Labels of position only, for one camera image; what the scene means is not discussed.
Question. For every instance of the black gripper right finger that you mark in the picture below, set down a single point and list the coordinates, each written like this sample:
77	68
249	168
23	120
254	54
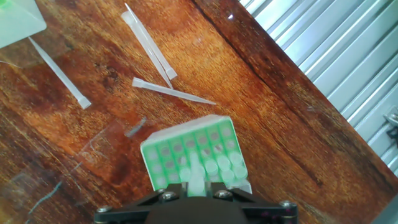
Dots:
230	195

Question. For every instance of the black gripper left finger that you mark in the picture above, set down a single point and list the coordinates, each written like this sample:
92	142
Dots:
161	196

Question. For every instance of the green clear pipette tip box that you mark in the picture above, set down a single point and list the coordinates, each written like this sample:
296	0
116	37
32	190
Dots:
168	146
18	21

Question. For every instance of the aluminium post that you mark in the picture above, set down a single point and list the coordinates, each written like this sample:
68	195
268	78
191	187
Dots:
392	117

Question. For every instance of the glossy brown wooden board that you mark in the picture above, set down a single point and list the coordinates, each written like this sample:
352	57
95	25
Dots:
248	109

